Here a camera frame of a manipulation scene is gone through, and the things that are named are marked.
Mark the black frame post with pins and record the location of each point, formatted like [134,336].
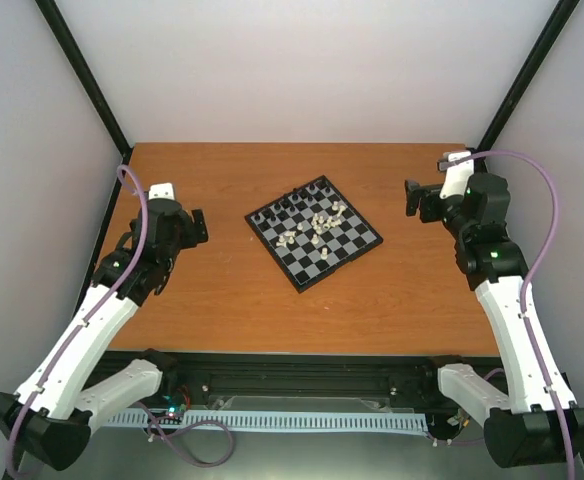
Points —
[551,31]
[72,51]

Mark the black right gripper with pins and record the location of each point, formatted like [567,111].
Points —
[415,191]

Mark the right black frame post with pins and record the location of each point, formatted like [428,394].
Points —
[551,31]

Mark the left black frame post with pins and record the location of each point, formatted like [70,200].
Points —
[72,51]

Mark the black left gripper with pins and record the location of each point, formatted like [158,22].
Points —
[192,238]

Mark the black silver chess board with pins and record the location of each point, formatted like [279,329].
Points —
[295,227]

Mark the light blue slotted cable duct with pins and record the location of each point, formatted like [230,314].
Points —
[300,422]

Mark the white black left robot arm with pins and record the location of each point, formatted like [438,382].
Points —
[53,414]

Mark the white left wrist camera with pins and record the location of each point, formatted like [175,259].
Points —
[161,191]

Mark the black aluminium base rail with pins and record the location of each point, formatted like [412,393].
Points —
[397,381]

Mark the small electronics board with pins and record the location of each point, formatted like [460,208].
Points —
[177,405]

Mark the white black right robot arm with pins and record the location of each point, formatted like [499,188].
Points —
[537,419]

